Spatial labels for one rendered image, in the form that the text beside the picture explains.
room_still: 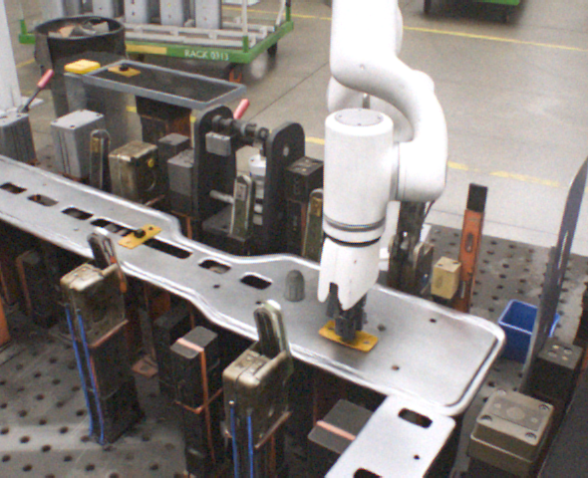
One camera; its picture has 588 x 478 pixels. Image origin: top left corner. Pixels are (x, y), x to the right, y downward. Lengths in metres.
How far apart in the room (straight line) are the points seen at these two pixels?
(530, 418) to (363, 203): 0.33
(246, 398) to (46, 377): 0.67
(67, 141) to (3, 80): 3.46
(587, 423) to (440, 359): 0.22
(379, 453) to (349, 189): 0.33
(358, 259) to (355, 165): 0.14
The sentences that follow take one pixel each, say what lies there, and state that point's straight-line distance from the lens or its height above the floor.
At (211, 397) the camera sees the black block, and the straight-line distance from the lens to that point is 1.15.
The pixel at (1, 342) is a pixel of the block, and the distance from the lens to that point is 1.61.
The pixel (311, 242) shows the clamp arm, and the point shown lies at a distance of 1.27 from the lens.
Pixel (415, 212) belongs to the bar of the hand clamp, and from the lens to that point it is 1.14.
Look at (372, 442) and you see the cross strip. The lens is 0.92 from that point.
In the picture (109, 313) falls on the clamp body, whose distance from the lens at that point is 1.21.
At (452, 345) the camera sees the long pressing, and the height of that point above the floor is 1.00.
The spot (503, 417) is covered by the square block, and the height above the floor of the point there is 1.06.
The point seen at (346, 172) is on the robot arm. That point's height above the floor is 1.29.
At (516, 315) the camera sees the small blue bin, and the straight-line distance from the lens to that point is 1.59.
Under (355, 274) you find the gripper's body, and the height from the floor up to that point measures 1.14.
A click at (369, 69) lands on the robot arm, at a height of 1.39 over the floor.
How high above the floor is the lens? 1.67
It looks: 31 degrees down
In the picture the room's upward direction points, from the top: straight up
